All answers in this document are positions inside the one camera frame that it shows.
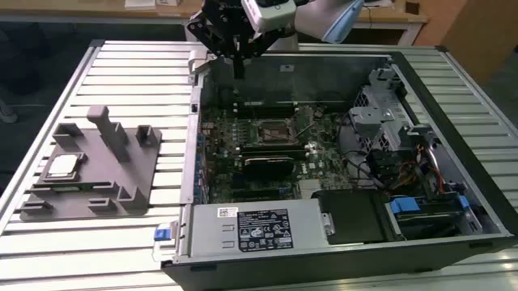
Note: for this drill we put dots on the wooden desk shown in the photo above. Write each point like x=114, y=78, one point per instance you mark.
x=134, y=13

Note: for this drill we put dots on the blue disk carrier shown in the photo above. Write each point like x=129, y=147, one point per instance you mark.
x=405, y=206

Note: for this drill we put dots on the grey metal leg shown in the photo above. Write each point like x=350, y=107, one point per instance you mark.
x=9, y=113

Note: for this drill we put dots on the small white printed box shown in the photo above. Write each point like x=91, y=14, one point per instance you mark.
x=167, y=2

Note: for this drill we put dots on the black graphics card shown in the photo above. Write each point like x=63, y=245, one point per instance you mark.
x=269, y=171

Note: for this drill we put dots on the green motherboard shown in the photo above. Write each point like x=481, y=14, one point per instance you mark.
x=332, y=163

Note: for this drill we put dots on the grey parts rack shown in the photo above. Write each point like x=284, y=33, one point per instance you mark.
x=105, y=188

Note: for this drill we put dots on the silver metal drive cage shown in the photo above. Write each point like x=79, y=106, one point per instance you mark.
x=373, y=128

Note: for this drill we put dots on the silver CPU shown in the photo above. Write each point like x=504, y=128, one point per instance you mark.
x=65, y=165

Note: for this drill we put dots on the silver power supply unit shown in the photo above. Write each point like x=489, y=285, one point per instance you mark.
x=210, y=242

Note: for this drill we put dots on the CPU socket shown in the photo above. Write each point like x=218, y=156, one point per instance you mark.
x=276, y=131

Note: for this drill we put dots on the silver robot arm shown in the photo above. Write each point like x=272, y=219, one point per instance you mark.
x=312, y=18

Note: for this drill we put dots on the RAM slot with black clips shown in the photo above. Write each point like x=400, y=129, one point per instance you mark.
x=268, y=108
x=268, y=116
x=276, y=147

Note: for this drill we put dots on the black expansion slot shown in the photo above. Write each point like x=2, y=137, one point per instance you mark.
x=255, y=193

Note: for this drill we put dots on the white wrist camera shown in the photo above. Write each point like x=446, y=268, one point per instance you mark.
x=276, y=18

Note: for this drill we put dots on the wooden cabinet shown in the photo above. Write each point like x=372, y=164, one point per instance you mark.
x=481, y=36

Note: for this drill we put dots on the RAM slot with white clips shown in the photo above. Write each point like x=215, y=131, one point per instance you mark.
x=268, y=111
x=268, y=104

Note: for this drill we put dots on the small black box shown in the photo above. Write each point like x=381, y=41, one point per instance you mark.
x=412, y=7

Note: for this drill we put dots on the small silver heatsink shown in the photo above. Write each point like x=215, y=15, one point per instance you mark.
x=310, y=186

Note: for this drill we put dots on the black open PC case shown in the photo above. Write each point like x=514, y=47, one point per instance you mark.
x=284, y=274

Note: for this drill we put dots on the green RAM stick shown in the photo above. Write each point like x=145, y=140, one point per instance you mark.
x=69, y=188
x=276, y=154

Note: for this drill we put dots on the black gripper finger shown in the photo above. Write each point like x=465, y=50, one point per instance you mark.
x=265, y=45
x=201, y=30

